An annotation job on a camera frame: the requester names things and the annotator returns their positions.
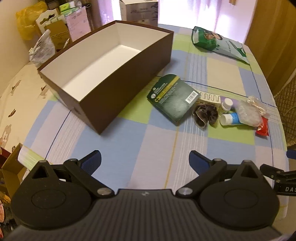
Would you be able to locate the blue cream tube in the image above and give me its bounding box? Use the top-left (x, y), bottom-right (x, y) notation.
top-left (220, 112), bottom-right (245, 126)

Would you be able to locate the green blister card package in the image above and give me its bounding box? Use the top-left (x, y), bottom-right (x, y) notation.
top-left (147, 74), bottom-right (201, 127)

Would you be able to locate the pink box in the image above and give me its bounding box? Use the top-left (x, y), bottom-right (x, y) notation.
top-left (66, 6), bottom-right (92, 42)

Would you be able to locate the pale curtain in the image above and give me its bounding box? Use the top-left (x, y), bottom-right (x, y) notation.
top-left (92, 0), bottom-right (252, 44)

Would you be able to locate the open cardboard box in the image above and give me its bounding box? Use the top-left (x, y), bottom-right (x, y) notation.
top-left (1, 142), bottom-right (29, 200)

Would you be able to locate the yellow plastic bag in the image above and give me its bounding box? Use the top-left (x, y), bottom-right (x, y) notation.
top-left (16, 1), bottom-right (44, 41)

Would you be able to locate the clear plastic bag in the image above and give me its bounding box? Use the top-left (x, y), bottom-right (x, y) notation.
top-left (29, 30), bottom-right (57, 67)

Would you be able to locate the green snack bag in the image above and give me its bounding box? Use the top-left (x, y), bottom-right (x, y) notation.
top-left (192, 26), bottom-right (250, 66)

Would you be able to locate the white chair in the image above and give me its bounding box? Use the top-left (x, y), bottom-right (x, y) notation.
top-left (35, 7), bottom-right (70, 33)

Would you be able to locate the green tissue packet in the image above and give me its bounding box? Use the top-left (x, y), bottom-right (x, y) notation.
top-left (59, 0), bottom-right (82, 16)

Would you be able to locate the small white-capped bottle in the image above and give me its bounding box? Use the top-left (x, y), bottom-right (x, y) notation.
top-left (218, 98), bottom-right (233, 116)

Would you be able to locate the dark red box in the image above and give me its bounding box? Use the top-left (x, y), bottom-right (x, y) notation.
top-left (0, 147), bottom-right (11, 168)

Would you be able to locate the wooden cabinet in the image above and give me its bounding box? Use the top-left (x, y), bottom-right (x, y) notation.
top-left (244, 0), bottom-right (296, 81)

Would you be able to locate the brown cardboard box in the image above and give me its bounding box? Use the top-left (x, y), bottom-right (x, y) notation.
top-left (37, 20), bottom-right (174, 135)

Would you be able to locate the plain cardboard box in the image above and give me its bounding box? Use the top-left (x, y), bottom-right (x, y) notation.
top-left (44, 20), bottom-right (71, 52)

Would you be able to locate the bag of cotton swabs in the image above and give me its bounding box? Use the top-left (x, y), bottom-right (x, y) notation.
top-left (235, 96), bottom-right (270, 127)

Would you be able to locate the white appliance box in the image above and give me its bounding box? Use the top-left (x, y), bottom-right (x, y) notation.
top-left (119, 0), bottom-right (159, 26)

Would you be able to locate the brown hair scrunchie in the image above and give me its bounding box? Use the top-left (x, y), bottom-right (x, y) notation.
top-left (192, 103), bottom-right (219, 128)

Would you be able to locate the checkered cloth covered desktop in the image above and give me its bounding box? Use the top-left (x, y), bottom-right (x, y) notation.
top-left (17, 23), bottom-right (289, 220)

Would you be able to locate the cream bear print cloth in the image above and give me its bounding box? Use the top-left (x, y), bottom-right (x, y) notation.
top-left (0, 64), bottom-right (55, 153)

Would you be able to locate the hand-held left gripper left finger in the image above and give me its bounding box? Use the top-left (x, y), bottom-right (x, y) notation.
top-left (30, 150), bottom-right (115, 199)

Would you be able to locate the beige comb-shaped rack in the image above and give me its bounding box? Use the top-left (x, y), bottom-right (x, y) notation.
top-left (196, 91), bottom-right (222, 105)

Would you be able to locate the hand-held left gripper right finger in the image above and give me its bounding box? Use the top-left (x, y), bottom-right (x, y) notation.
top-left (176, 151), bottom-right (267, 199)

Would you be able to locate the wicker chair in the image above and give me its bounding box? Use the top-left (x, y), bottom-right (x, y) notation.
top-left (273, 70), bottom-right (296, 145)

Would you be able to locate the red candy packet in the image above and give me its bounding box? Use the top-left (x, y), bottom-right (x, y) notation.
top-left (255, 116), bottom-right (270, 137)

